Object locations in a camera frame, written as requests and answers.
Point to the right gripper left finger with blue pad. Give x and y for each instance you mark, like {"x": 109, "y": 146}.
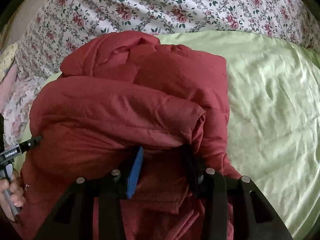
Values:
{"x": 130, "y": 168}

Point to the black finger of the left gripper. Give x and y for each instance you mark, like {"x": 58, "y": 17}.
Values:
{"x": 32, "y": 142}

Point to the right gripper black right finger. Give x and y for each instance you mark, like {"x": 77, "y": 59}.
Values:
{"x": 193, "y": 169}

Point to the red quilted puffer coat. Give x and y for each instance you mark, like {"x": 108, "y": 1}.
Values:
{"x": 115, "y": 92}

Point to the pastel floral pillow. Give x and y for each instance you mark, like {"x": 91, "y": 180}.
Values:
{"x": 17, "y": 109}

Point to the pink pillow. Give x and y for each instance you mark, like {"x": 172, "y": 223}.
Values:
{"x": 7, "y": 85}

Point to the light green bed sheet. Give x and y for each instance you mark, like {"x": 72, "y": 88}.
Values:
{"x": 270, "y": 91}

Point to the yellow floral pillow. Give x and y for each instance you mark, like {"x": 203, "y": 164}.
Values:
{"x": 6, "y": 60}

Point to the red floral white quilt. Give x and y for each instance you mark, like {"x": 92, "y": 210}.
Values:
{"x": 62, "y": 26}

